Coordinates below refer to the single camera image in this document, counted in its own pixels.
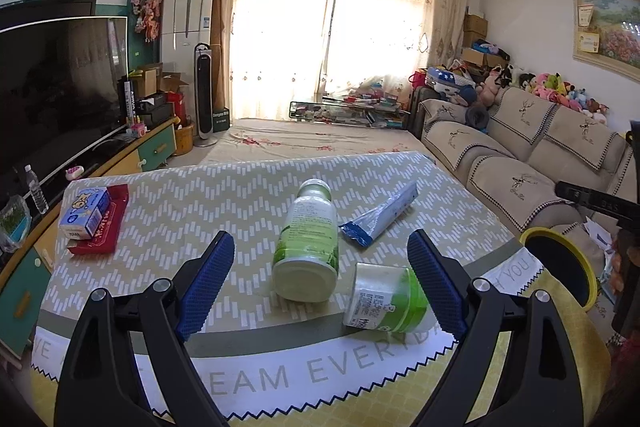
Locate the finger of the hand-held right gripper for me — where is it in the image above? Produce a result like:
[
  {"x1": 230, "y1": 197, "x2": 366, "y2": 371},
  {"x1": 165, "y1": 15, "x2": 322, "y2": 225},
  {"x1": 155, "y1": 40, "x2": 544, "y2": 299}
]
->
[{"x1": 554, "y1": 180, "x2": 635, "y2": 222}]

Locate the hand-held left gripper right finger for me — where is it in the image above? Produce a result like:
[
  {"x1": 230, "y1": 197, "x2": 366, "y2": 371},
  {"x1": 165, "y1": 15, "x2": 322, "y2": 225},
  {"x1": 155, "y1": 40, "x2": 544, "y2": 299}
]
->
[{"x1": 406, "y1": 228, "x2": 586, "y2": 427}]

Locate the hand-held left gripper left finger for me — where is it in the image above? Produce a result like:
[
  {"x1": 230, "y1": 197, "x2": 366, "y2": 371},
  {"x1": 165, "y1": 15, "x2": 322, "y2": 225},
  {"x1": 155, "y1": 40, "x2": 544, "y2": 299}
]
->
[{"x1": 52, "y1": 229, "x2": 236, "y2": 427}]

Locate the green white plastic jar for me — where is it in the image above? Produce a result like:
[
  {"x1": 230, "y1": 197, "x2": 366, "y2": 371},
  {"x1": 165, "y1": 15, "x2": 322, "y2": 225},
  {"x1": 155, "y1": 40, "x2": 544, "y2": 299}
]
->
[{"x1": 341, "y1": 262, "x2": 433, "y2": 333}]

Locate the yellow bin with black bag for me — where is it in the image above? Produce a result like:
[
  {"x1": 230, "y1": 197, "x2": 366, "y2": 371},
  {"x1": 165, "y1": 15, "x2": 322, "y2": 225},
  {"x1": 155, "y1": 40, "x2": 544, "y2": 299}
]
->
[{"x1": 519, "y1": 227, "x2": 599, "y2": 308}]

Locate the green label plastic bottle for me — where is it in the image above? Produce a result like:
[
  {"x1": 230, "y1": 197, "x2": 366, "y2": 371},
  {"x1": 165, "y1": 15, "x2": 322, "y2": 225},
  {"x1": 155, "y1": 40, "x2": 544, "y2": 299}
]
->
[{"x1": 271, "y1": 178, "x2": 340, "y2": 304}]

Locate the zigzag pattern table cloth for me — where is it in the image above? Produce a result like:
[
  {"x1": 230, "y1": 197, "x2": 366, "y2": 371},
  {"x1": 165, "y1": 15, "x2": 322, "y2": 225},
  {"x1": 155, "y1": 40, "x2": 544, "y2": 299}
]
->
[{"x1": 30, "y1": 150, "x2": 546, "y2": 420}]

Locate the blue white tube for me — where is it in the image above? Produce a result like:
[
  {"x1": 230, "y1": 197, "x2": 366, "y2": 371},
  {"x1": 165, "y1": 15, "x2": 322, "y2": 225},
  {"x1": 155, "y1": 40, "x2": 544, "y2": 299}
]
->
[{"x1": 339, "y1": 180, "x2": 420, "y2": 249}]

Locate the beige covered sofa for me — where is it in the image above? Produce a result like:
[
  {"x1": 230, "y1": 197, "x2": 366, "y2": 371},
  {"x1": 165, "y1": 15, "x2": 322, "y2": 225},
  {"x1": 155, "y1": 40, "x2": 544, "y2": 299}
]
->
[{"x1": 417, "y1": 86, "x2": 640, "y2": 258}]

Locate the red flat packet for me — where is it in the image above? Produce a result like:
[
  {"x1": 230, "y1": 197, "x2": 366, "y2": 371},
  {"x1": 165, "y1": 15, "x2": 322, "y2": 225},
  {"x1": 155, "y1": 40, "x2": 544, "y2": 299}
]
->
[{"x1": 66, "y1": 183, "x2": 131, "y2": 256}]

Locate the pile of plush toys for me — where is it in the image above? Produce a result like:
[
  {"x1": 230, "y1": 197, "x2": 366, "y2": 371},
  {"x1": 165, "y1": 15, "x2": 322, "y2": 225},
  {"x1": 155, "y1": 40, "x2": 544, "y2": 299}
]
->
[{"x1": 410, "y1": 64, "x2": 611, "y2": 128}]

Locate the small blue carton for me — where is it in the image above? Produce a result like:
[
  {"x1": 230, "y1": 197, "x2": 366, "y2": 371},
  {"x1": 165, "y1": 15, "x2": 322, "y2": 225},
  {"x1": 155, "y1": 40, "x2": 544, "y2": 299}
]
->
[{"x1": 58, "y1": 188, "x2": 112, "y2": 240}]

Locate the yellow bucket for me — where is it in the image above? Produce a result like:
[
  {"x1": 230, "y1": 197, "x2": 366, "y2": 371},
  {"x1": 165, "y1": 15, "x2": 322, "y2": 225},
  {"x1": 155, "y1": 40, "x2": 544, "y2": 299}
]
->
[{"x1": 174, "y1": 123, "x2": 196, "y2": 156}]

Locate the teal yellow television cabinet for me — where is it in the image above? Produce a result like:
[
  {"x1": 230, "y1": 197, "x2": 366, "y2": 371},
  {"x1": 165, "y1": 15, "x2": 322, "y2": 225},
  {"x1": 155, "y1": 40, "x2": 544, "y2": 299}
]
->
[{"x1": 0, "y1": 117, "x2": 178, "y2": 360}]

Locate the floral floor mat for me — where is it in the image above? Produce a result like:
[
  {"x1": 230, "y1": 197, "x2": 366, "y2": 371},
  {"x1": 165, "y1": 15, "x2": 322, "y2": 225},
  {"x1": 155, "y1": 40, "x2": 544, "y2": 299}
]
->
[{"x1": 200, "y1": 117, "x2": 436, "y2": 168}]

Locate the framed landscape painting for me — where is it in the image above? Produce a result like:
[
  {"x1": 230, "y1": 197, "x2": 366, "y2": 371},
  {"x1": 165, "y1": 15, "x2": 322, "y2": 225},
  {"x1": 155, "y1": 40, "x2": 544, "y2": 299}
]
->
[{"x1": 571, "y1": 0, "x2": 640, "y2": 70}]

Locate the black box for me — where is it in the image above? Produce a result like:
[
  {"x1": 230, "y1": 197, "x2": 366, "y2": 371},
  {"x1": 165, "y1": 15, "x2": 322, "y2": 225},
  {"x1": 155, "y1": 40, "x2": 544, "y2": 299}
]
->
[{"x1": 137, "y1": 92, "x2": 173, "y2": 125}]

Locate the cluttered glass coffee table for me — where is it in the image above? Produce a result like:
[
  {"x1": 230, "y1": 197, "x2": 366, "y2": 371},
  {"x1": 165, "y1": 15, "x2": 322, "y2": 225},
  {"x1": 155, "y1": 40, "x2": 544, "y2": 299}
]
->
[{"x1": 289, "y1": 89, "x2": 411, "y2": 130}]

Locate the clear water bottle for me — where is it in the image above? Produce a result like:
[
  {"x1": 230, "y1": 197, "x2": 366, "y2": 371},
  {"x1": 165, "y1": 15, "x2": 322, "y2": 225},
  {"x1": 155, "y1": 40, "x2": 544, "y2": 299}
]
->
[{"x1": 24, "y1": 164, "x2": 50, "y2": 214}]

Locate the black white tower fan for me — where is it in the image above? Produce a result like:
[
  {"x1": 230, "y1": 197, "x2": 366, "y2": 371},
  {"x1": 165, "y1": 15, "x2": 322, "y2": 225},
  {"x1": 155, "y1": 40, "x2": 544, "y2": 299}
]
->
[{"x1": 192, "y1": 42, "x2": 219, "y2": 142}]

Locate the stack of cardboard boxes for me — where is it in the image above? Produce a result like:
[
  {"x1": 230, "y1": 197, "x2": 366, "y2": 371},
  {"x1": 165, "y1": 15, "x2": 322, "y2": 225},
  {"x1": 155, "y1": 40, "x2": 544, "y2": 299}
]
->
[{"x1": 462, "y1": 13, "x2": 508, "y2": 68}]

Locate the black white tall can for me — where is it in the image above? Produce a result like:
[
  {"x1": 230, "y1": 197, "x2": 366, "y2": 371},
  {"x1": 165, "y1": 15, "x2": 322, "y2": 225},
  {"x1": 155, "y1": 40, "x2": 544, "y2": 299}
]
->
[{"x1": 120, "y1": 77, "x2": 139, "y2": 125}]

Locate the clear green plastic bag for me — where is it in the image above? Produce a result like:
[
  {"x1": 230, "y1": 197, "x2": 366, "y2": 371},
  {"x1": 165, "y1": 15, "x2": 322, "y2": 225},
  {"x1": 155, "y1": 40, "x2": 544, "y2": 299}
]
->
[{"x1": 0, "y1": 194, "x2": 32, "y2": 254}]

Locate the cardboard box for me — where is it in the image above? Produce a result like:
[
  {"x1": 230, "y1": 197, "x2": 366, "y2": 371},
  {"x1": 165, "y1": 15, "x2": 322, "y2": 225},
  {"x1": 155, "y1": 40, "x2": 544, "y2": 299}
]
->
[
  {"x1": 159, "y1": 72, "x2": 190, "y2": 94},
  {"x1": 136, "y1": 63, "x2": 163, "y2": 98}
]

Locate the large black television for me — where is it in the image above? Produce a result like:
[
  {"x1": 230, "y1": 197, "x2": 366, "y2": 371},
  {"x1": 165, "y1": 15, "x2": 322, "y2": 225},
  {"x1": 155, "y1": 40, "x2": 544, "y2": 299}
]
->
[{"x1": 0, "y1": 16, "x2": 130, "y2": 202}]

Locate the white standing air conditioner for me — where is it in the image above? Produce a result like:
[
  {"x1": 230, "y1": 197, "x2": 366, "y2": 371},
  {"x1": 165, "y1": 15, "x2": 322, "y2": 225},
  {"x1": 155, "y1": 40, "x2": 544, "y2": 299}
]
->
[{"x1": 160, "y1": 0, "x2": 217, "y2": 108}]

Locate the artificial flower bunch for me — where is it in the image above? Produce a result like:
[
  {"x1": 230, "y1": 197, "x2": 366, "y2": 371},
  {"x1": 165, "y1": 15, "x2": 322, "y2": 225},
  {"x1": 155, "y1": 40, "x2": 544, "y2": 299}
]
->
[{"x1": 131, "y1": 0, "x2": 165, "y2": 44}]

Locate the wall-mounted black television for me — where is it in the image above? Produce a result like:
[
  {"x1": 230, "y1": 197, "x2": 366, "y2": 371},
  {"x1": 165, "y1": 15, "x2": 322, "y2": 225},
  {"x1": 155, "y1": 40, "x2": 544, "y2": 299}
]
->
[{"x1": 0, "y1": 0, "x2": 97, "y2": 25}]

